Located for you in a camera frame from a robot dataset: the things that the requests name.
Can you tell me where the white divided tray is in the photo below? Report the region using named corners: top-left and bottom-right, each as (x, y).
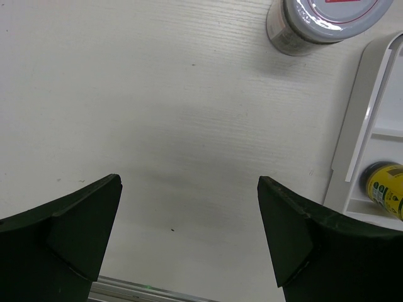
top-left (324, 32), bottom-right (402, 230)

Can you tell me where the brown spice jar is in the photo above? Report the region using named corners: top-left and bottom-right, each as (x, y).
top-left (266, 0), bottom-right (393, 56)

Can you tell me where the yellow small bottle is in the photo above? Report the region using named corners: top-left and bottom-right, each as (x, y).
top-left (359, 161), bottom-right (402, 221)

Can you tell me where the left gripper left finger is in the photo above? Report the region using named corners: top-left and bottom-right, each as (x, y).
top-left (1, 174), bottom-right (122, 301)

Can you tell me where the aluminium front rail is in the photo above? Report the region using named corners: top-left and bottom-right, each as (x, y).
top-left (87, 276), bottom-right (211, 302)

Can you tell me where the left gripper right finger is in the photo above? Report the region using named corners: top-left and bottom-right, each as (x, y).
top-left (258, 176), bottom-right (402, 301)

